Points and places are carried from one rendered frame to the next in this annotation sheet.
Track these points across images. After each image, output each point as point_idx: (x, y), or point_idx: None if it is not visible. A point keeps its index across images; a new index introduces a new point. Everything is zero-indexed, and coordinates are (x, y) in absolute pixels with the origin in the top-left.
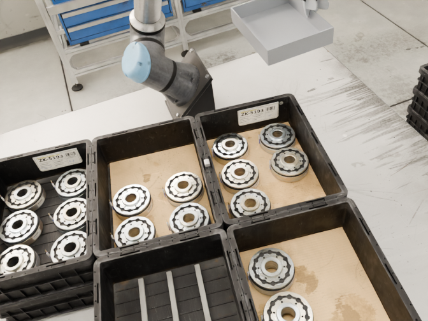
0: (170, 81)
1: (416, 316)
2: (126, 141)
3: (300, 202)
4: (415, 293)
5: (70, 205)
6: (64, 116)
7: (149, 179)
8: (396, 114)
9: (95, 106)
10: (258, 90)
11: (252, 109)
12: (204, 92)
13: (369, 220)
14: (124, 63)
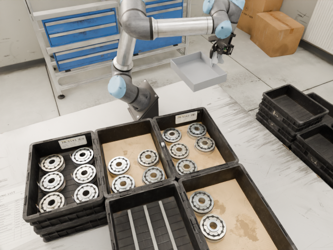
0: (135, 98)
1: (279, 223)
2: (113, 132)
3: (215, 165)
4: None
5: (83, 168)
6: (66, 115)
7: (127, 153)
8: (254, 118)
9: (85, 109)
10: (180, 103)
11: (183, 115)
12: (153, 104)
13: None
14: (109, 87)
